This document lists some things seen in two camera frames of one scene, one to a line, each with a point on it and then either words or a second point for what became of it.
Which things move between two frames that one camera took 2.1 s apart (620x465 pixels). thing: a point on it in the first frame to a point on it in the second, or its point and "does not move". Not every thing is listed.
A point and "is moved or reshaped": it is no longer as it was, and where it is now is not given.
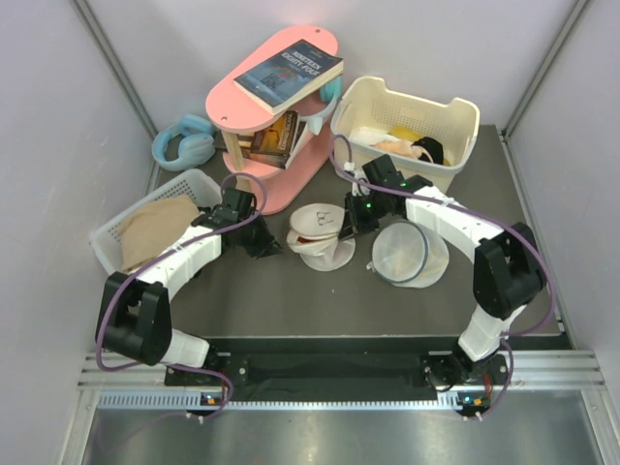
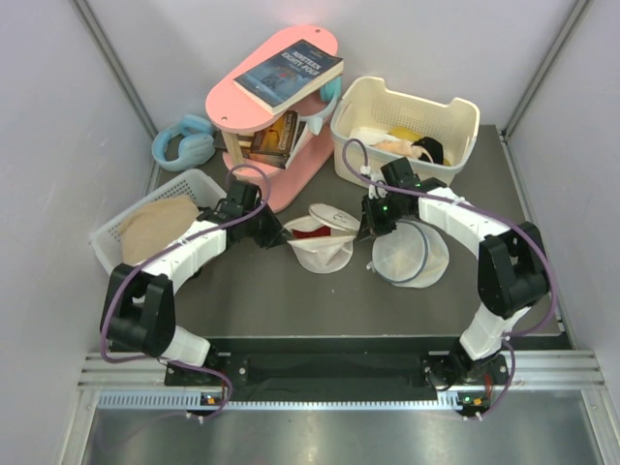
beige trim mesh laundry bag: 314,232 does not move
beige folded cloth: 150,224 does not move
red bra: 305,239 is moved or reshaped
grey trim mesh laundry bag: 409,255 does not move
